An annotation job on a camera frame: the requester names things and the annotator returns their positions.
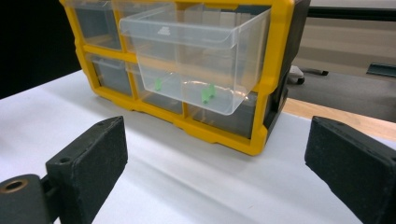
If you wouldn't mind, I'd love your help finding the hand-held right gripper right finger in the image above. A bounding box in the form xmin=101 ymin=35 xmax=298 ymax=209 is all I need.
xmin=304 ymin=116 xmax=396 ymax=224

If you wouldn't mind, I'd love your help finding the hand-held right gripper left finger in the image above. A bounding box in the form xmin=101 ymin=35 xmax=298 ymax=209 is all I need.
xmin=45 ymin=116 xmax=129 ymax=224

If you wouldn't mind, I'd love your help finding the yellow and black organizer cabinet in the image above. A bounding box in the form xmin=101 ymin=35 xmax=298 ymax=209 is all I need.
xmin=59 ymin=0 xmax=312 ymax=157

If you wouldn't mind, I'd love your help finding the pulled clear plastic drawer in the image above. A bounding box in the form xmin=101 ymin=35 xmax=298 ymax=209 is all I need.
xmin=119 ymin=4 xmax=272 ymax=117

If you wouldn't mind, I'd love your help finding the small white object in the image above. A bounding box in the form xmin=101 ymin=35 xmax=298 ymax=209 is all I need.
xmin=286 ymin=64 xmax=305 ymax=86

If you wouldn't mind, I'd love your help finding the set of clear cabinet bins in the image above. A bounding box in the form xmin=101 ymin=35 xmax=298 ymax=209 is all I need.
xmin=64 ymin=0 xmax=260 ymax=140

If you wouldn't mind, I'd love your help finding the black curtain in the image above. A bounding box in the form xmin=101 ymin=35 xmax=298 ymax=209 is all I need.
xmin=0 ymin=0 xmax=83 ymax=101

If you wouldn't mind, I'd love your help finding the black metal crossbar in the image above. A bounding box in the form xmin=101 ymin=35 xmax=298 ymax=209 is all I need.
xmin=307 ymin=6 xmax=396 ymax=22

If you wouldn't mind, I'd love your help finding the dark flat bracket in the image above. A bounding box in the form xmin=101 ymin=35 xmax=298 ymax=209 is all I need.
xmin=366 ymin=62 xmax=396 ymax=79

